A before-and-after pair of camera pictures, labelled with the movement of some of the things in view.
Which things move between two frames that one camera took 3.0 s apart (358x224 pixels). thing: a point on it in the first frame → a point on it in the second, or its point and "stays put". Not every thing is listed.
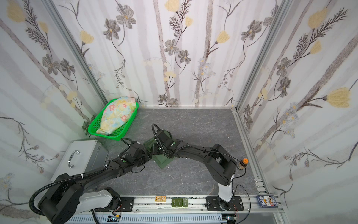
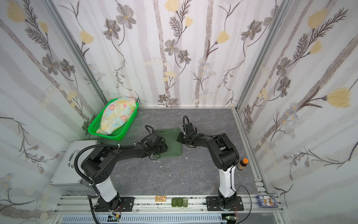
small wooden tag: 160,199 stays put
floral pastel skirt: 116,114 stays put
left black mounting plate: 127,203 stays put
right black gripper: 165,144 → 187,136
